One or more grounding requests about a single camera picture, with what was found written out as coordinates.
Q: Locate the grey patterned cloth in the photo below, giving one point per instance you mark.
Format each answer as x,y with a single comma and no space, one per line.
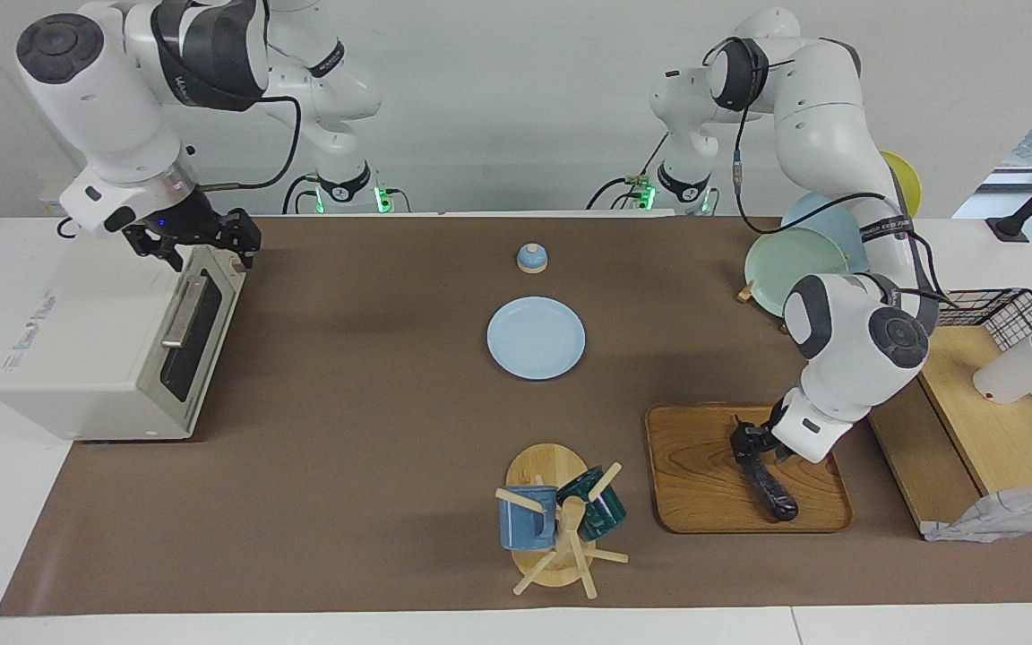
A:
1000,520

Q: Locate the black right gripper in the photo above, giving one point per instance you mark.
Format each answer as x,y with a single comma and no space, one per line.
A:
184,224

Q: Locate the brown table mat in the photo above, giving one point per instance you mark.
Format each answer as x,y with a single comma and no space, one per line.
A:
346,403

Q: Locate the white toaster oven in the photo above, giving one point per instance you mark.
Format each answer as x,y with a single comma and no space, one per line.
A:
77,340

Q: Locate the white cup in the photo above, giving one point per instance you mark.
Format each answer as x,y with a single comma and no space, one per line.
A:
1013,372

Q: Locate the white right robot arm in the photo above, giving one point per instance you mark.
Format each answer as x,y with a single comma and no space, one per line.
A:
113,107

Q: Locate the wooden plate rack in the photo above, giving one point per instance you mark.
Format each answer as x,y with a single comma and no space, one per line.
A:
744,292

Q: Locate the dark green mug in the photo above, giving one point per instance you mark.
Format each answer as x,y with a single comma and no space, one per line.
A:
606,515

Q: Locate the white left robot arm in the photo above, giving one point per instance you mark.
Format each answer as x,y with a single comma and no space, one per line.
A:
847,331

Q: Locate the mint green plate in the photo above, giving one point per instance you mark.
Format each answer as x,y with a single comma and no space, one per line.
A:
780,269

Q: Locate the yellow plate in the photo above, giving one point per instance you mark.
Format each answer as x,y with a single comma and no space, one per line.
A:
906,179

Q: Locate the blue mug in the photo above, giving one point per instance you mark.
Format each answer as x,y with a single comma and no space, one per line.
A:
523,528

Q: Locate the light blue racked plate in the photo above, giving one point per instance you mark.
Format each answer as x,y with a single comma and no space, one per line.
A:
816,215

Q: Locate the wooden serving tray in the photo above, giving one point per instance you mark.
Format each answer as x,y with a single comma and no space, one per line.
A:
695,484

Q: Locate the wooden mug tree stand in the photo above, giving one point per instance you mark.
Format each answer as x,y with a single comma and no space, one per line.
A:
545,466

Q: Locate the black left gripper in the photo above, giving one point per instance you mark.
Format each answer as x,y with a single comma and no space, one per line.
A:
769,434

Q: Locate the wooden two-tier shelf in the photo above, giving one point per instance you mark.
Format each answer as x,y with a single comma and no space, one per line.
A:
1000,439

